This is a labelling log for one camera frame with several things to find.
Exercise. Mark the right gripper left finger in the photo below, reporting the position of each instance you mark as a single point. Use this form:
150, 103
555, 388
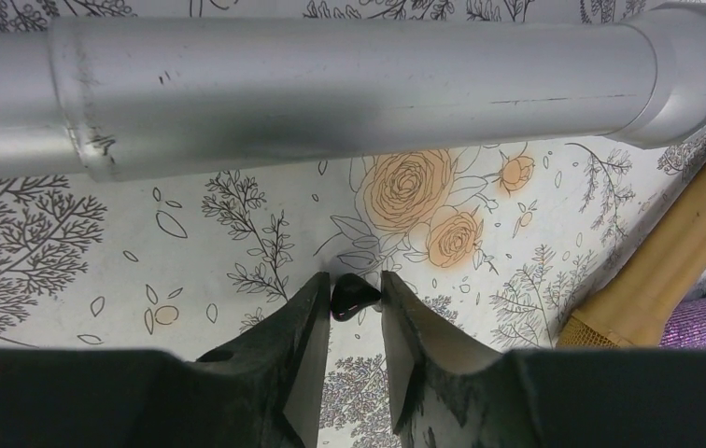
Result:
260, 389

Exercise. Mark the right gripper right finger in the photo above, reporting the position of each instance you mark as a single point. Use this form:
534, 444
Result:
446, 389

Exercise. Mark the black earbud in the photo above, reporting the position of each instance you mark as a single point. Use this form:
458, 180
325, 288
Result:
350, 295

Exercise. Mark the floral table mat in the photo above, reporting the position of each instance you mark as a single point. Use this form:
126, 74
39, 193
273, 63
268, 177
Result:
503, 241

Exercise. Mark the gold microphone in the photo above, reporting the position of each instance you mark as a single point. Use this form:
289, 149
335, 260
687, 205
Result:
635, 306

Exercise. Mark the silver microphone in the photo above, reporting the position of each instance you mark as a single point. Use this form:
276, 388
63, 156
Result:
91, 87

